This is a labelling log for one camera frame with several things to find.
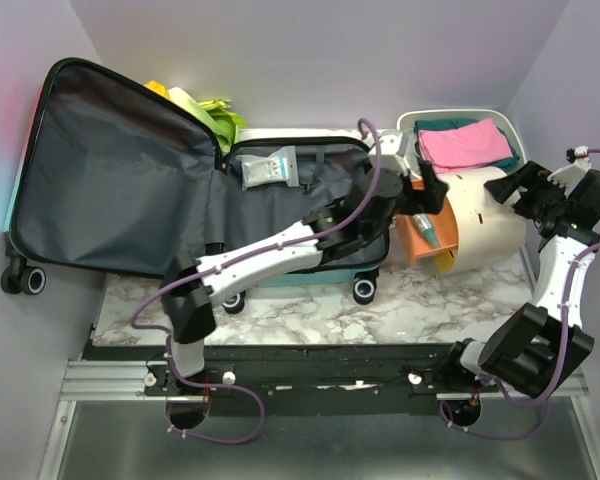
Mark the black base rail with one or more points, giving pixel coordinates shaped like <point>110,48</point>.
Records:
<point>325,380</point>

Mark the white packet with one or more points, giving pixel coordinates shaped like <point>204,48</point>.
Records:
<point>278,167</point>

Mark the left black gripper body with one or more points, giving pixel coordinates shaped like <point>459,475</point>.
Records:
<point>407,200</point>

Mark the teal spray bottle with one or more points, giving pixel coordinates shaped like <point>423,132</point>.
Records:
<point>425,227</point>

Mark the white cylinder appliance orange lid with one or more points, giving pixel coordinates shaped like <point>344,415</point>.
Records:
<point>473,229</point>

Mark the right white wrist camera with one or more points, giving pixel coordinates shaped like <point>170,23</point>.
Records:
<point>578,164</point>

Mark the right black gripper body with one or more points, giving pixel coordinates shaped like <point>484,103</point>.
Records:
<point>541,199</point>

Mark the dark teal garment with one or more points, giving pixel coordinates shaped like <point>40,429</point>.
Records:
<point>500,150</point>

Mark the napa cabbage with yellow top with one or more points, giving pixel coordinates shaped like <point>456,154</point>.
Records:
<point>176,95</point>

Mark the pink and teal kids suitcase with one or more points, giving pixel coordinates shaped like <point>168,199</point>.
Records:
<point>118,179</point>

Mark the white rectangular plastic basin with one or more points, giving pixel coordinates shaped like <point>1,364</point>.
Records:
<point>407,121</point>

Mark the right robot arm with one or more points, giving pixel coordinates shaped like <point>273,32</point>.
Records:
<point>543,342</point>

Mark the purple cloth item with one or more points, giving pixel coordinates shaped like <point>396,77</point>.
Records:
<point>465,145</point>

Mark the green leafy lettuce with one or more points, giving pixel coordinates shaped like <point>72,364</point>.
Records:
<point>225,123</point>

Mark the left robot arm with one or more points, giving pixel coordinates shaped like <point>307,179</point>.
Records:
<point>192,287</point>

